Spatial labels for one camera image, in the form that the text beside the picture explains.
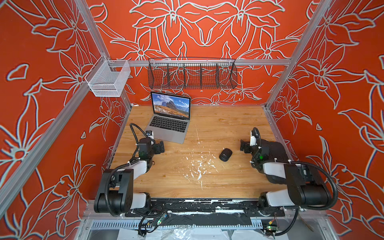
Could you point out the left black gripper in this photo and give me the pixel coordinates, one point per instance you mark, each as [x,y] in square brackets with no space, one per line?
[157,150]

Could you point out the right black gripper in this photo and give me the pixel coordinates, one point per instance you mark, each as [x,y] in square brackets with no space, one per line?
[245,144]

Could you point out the black wireless mouse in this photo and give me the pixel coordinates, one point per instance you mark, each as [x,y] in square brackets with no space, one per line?
[225,155]

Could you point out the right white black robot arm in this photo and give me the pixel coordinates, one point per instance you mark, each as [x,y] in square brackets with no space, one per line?
[307,185]

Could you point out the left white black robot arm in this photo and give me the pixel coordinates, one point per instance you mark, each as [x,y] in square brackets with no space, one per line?
[115,195]

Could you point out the silver open laptop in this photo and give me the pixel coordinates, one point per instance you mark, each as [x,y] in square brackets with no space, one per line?
[171,117]

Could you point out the small green circuit board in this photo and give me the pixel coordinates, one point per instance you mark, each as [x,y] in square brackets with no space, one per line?
[271,227]

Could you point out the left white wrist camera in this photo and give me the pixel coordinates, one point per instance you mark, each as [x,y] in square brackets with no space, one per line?
[150,134]

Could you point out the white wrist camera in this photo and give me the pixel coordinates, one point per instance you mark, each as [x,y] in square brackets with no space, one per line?
[150,134]
[254,138]

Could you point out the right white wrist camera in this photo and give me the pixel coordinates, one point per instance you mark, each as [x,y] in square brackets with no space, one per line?
[254,138]

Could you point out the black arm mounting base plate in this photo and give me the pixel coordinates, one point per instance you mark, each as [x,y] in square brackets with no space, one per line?
[248,207]

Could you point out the black wire wall basket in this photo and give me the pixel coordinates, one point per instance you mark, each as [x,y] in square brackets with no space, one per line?
[192,73]

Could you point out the clear plastic wall bin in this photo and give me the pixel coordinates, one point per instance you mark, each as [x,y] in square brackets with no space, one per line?
[108,78]

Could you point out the white slotted cable duct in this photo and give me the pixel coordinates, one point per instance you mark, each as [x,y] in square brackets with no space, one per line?
[133,224]

